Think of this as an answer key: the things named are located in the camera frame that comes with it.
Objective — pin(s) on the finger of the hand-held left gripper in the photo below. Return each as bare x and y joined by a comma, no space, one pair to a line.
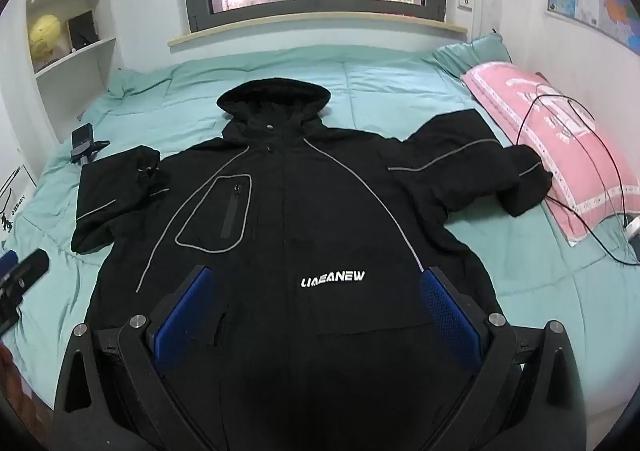
29,271
7,267

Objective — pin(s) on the black box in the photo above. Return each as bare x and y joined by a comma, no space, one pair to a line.
81,28

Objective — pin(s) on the pink pillow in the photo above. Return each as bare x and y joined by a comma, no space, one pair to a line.
500,86

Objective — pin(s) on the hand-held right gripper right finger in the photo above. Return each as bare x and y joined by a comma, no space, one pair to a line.
450,316

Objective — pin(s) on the black device with clamp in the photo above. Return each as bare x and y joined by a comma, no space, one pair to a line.
82,138

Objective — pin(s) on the white wall switch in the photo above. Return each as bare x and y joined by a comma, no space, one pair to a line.
466,1

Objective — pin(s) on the yellow globe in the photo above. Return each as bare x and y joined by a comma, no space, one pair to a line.
45,38

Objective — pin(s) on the mint green pillow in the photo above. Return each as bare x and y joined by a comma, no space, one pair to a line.
475,51

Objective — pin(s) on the light green bed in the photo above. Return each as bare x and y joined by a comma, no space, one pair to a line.
380,81

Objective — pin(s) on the black hooded jacket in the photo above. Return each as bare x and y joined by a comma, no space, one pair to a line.
320,211

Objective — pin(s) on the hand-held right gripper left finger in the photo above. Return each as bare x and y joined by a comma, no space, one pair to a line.
185,316

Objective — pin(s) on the wooden window sill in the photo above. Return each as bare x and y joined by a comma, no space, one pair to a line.
320,31

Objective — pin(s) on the white charger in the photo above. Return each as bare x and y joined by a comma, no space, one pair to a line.
634,226

